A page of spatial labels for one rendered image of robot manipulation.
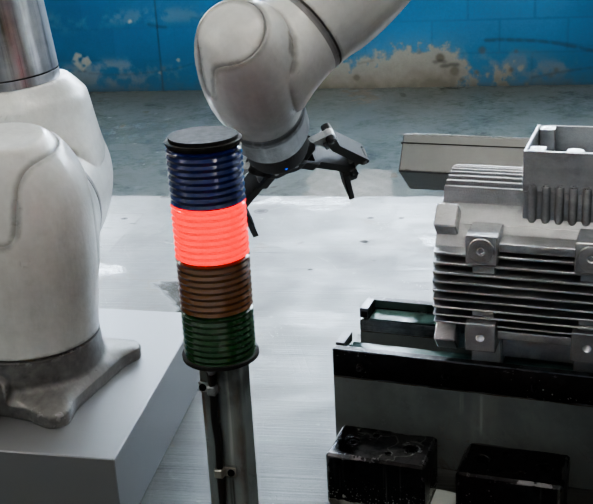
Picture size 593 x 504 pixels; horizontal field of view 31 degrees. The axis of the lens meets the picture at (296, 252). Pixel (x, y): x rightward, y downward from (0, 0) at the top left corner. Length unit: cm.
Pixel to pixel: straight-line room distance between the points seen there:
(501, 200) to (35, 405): 51
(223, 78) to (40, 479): 43
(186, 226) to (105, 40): 617
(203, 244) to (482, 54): 582
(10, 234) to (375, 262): 77
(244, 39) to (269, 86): 5
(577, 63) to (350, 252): 499
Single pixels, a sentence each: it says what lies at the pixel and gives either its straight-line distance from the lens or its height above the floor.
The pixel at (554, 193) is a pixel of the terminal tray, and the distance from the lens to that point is 103.
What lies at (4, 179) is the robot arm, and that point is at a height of 113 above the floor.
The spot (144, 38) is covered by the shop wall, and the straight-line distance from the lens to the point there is 689.
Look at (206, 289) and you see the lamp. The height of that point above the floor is 110.
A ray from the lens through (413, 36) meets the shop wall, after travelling 658.
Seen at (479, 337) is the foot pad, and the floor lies 97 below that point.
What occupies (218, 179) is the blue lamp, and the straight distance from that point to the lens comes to 81.
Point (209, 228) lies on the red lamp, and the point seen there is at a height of 115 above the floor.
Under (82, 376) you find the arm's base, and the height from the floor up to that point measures 91.
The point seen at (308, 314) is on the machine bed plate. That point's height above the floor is 80.
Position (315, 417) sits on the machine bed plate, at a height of 80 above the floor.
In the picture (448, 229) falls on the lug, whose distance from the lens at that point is 103.
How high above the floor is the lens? 142
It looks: 21 degrees down
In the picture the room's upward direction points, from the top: 3 degrees counter-clockwise
